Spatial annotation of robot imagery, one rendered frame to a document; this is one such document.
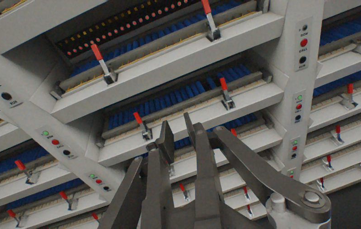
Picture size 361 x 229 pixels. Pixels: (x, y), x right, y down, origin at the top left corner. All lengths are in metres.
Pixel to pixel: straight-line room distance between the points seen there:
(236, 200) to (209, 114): 0.57
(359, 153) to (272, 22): 0.90
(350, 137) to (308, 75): 0.48
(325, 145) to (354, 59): 0.38
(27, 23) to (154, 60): 0.25
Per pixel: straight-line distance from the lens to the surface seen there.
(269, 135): 0.62
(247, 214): 1.07
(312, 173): 1.01
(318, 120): 0.70
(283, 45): 0.46
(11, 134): 0.58
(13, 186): 0.81
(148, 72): 0.35
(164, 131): 0.18
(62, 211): 0.85
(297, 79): 0.52
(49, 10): 0.40
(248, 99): 0.47
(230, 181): 0.72
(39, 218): 0.95
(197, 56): 0.35
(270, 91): 0.50
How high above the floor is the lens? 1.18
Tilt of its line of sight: 30 degrees down
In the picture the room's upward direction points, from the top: 23 degrees counter-clockwise
